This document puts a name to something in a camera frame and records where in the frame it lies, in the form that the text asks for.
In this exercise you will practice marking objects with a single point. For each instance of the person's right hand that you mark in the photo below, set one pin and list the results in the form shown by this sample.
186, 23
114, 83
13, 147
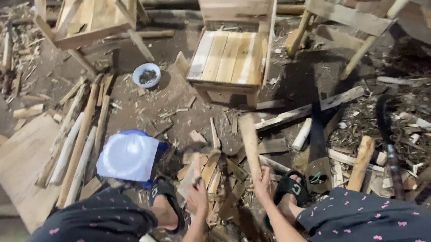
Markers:
262, 188

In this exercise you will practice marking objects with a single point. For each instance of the person's left hand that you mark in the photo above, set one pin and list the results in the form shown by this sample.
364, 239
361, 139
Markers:
197, 198

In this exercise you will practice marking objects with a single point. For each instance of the person's left fingers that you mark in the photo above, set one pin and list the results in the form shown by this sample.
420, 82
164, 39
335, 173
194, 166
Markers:
196, 183

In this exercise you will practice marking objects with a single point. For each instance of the person's right fingers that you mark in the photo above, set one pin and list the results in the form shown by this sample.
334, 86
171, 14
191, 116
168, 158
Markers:
261, 174

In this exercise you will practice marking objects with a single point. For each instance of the short wooden piece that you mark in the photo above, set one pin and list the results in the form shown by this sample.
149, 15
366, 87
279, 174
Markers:
197, 166

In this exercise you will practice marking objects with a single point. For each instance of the long wooden stick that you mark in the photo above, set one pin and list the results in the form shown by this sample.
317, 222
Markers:
249, 141

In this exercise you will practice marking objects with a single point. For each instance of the pile of wood scraps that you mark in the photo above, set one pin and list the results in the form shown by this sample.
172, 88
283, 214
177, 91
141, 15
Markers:
220, 185

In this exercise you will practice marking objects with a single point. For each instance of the black left sandal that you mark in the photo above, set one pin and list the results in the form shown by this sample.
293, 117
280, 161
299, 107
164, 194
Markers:
167, 194

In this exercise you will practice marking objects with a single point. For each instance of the black sandal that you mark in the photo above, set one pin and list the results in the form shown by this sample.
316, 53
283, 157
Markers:
167, 194
290, 187

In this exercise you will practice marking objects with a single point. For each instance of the black right sandal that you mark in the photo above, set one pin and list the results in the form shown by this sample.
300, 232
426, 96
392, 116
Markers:
290, 187

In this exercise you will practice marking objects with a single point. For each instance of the blue plastic stool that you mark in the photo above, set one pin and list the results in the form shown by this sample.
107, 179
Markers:
162, 146

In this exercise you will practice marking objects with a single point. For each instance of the white round wooden peg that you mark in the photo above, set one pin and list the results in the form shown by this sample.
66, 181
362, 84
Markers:
301, 134

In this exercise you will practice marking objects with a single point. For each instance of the dark machete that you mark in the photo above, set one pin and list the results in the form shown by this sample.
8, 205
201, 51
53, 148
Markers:
317, 140

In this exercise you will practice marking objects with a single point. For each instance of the long rough wooden plank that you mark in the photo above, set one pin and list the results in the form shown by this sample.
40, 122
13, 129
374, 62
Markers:
305, 110

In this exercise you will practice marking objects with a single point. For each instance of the pale split wood block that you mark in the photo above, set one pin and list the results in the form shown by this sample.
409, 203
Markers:
361, 162

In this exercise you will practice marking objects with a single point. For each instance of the person's left leg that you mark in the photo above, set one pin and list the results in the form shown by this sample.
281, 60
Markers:
94, 231

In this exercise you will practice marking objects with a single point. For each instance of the person's leg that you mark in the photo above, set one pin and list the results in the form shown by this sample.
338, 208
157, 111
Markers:
94, 231
366, 220

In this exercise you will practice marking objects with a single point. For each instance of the person's right leg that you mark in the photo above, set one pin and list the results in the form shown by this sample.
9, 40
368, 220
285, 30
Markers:
366, 220

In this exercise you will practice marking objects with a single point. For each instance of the white bowl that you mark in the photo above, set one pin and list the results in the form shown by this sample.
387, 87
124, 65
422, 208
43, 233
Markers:
140, 81

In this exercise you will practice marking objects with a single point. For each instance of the heap of dark nails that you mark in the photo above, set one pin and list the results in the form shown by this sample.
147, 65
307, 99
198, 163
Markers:
148, 76

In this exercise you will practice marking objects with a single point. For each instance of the small wooden slat chair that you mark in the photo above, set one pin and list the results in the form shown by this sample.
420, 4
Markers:
230, 55

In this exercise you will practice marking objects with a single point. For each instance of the bundle of long wooden sticks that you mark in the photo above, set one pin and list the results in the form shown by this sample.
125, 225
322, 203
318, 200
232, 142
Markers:
77, 146

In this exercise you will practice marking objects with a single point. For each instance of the curved black sickle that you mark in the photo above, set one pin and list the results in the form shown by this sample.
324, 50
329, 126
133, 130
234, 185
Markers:
384, 124

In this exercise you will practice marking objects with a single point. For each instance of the heap of wood shavings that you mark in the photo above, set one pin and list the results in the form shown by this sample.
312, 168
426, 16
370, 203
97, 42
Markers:
422, 102

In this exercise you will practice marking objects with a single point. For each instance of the wide wooden board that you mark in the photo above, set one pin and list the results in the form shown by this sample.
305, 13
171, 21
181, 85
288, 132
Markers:
17, 165

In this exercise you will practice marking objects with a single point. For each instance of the wooden chair with round legs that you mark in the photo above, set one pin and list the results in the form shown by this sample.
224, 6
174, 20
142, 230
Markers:
348, 15

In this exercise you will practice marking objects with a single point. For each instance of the stack of round logs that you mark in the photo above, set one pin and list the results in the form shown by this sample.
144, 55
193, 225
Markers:
176, 0

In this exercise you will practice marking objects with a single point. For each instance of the upturned wooden chair frame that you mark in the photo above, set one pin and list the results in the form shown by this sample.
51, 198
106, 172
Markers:
87, 23

